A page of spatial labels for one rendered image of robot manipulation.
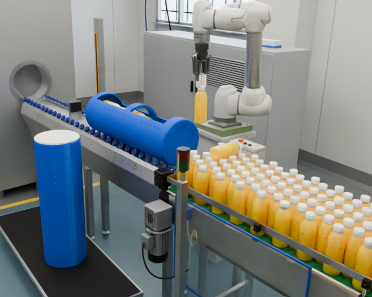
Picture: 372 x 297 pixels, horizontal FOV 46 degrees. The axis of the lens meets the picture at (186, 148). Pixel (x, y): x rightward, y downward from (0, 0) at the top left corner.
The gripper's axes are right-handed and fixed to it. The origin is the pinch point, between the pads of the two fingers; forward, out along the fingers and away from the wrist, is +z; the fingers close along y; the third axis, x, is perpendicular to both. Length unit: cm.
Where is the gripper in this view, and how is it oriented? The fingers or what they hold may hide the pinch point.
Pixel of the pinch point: (201, 81)
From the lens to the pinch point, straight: 239.8
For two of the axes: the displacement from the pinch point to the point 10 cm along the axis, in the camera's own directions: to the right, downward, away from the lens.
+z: -0.1, 9.5, 3.0
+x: 7.0, 2.2, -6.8
